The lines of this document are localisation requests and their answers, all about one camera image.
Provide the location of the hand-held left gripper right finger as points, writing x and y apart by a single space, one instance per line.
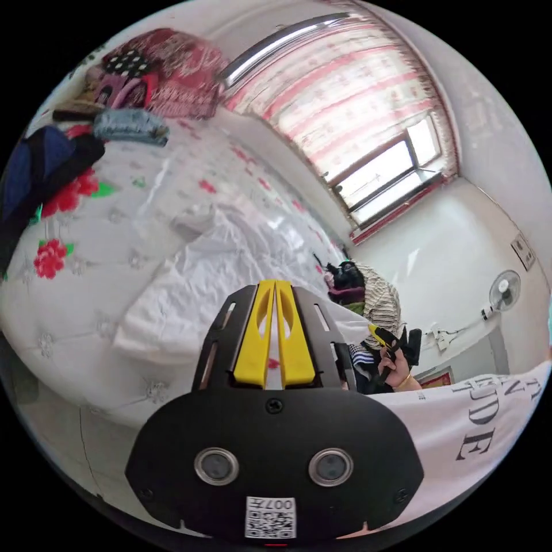
297 345

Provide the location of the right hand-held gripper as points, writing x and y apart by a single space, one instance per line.
393 350

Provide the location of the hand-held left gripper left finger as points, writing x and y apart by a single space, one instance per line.
250 345

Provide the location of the white short sleeve shirt with print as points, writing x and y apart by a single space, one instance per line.
194 293

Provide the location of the person's right forearm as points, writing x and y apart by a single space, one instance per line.
416 383

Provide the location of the person's right hand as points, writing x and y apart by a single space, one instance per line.
403 371

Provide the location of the pile of clothes with striped garment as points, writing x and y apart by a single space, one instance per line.
379 293

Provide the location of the white fan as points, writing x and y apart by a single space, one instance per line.
503 292

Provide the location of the window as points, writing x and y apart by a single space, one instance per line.
388 172

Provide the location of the pink striped curtain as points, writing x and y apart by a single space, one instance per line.
345 86

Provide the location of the folded blue jeans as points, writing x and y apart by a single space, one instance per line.
129 125

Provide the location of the pile of dark clothes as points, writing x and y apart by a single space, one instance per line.
39 172

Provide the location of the stack of red blankets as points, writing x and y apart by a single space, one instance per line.
181 73

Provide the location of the silver curtain rod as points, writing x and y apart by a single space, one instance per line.
276 45

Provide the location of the wall socket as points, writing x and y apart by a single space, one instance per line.
523 251

